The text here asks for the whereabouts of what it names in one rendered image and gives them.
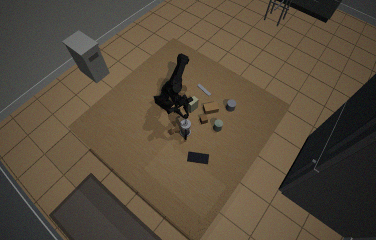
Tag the grey flat bar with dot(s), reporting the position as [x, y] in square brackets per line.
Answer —
[204, 90]

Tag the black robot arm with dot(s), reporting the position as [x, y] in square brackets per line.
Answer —
[174, 85]

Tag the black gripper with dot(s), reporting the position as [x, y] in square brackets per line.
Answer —
[175, 109]

